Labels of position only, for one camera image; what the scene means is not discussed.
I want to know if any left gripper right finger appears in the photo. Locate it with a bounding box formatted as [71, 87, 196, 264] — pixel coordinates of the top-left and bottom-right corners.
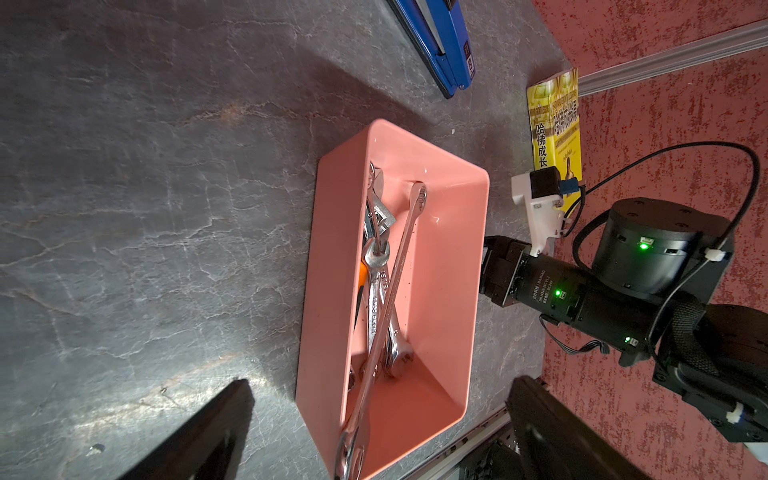
[506, 376, 648, 480]

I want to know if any blue stapler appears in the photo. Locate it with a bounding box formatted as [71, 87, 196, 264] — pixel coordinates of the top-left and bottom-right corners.
[387, 0, 476, 99]

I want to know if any large 16mm combination wrench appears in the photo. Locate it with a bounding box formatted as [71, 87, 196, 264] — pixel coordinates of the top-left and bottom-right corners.
[362, 239, 413, 379]

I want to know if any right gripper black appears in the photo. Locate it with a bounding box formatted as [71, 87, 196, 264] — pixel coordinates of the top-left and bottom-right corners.
[479, 235, 656, 366]

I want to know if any long silver combination wrench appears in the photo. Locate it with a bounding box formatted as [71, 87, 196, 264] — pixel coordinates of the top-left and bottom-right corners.
[334, 182, 428, 479]

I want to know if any pink storage box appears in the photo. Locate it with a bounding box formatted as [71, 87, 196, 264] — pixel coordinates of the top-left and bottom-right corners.
[294, 118, 491, 480]

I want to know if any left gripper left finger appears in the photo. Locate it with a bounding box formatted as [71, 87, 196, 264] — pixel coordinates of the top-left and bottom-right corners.
[122, 379, 254, 479]

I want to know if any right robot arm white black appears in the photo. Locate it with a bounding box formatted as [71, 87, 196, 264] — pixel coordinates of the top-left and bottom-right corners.
[480, 198, 767, 443]

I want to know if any right corner aluminium post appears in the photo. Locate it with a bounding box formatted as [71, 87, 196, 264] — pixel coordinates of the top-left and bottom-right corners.
[579, 19, 767, 97]

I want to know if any aluminium front rail frame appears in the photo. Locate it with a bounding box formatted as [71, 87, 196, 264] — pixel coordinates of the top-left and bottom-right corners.
[403, 408, 512, 479]

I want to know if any yellow book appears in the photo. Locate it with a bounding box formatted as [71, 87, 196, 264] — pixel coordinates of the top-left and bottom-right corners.
[527, 68, 583, 182]

